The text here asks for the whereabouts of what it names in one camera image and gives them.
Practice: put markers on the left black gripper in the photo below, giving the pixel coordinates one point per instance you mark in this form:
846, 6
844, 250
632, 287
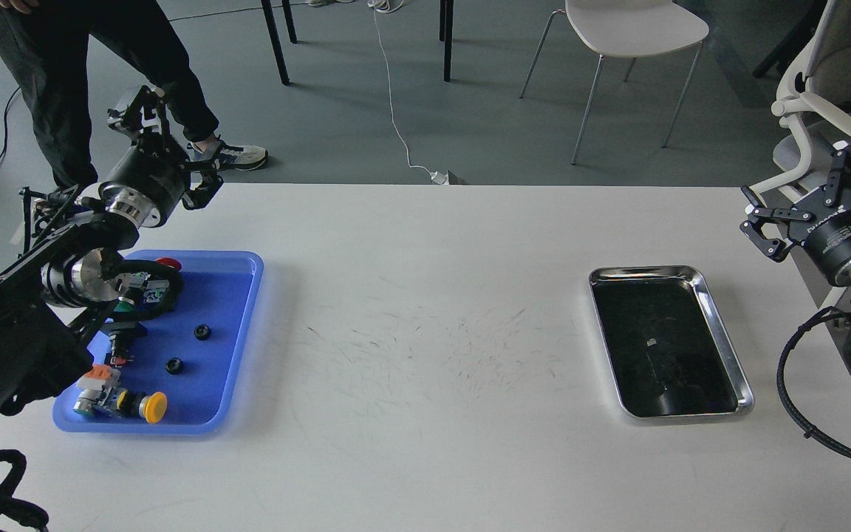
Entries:
147, 187

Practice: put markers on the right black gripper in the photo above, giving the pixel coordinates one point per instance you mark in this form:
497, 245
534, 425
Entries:
835, 233

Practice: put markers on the black gear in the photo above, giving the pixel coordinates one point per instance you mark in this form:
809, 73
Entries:
202, 332
174, 366

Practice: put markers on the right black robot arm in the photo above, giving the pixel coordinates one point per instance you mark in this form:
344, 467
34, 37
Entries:
769, 229

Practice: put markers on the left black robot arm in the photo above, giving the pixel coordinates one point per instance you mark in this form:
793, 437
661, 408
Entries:
72, 278

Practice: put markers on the silver metal tray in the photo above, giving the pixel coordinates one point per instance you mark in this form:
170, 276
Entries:
669, 353

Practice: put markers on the blue plastic tray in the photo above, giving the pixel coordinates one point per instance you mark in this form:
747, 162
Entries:
220, 290

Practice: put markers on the white plastic chair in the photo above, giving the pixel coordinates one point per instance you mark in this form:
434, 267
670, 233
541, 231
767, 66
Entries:
629, 29

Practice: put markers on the black table legs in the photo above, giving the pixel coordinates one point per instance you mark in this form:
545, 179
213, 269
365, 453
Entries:
266, 8

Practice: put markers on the red push button switch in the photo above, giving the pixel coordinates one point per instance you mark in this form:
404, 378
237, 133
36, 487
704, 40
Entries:
169, 262

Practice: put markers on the green push button switch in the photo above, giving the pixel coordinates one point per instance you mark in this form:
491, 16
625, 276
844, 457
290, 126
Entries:
125, 305

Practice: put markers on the black selector switch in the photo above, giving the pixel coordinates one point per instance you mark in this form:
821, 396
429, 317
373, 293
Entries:
121, 336

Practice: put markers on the yellow push button switch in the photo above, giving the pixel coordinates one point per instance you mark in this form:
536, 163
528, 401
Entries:
150, 408

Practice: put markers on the orange grey green switch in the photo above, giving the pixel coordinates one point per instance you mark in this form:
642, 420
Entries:
99, 391

